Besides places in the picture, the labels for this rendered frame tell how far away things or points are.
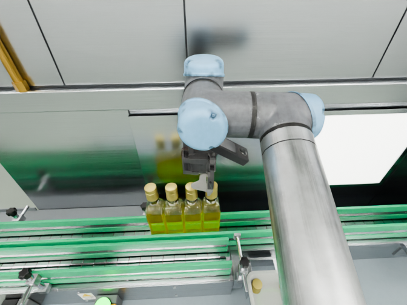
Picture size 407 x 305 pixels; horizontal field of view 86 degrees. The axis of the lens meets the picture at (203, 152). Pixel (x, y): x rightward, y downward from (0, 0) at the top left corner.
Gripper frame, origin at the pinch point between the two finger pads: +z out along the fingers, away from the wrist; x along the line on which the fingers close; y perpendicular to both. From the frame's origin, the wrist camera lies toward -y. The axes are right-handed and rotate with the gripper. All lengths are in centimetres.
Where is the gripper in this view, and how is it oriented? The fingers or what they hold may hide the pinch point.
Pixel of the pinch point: (211, 186)
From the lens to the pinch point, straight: 63.1
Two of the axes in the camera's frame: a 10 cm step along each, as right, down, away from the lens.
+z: 0.0, 7.6, 6.5
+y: -10.0, -0.2, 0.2
